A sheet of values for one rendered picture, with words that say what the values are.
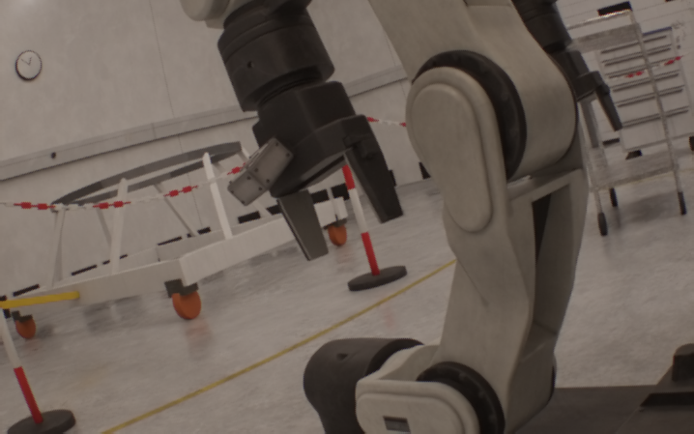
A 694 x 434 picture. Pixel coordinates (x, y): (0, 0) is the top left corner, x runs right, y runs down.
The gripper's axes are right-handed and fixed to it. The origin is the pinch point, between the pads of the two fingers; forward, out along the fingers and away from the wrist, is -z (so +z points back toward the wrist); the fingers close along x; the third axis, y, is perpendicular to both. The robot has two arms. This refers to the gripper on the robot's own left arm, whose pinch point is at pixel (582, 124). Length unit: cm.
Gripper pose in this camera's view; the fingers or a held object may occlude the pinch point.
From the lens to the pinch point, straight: 93.7
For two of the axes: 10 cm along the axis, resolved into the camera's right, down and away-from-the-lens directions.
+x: 5.4, -3.2, -7.8
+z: -3.9, -9.1, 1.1
